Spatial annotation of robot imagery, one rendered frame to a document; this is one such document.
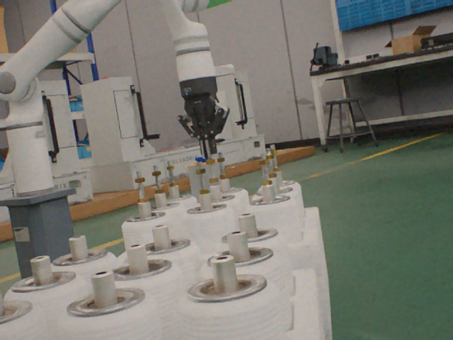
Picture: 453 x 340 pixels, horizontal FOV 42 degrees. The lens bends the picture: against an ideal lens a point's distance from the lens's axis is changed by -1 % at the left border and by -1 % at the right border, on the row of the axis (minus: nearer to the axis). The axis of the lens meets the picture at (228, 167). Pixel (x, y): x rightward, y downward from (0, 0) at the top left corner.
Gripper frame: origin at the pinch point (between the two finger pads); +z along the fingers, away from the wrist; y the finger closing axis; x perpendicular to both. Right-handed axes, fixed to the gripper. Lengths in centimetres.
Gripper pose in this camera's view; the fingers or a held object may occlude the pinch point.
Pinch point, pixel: (208, 148)
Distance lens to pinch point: 122.2
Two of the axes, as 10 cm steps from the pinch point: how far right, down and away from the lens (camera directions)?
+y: 7.6, -0.7, -6.5
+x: 6.3, -1.6, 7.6
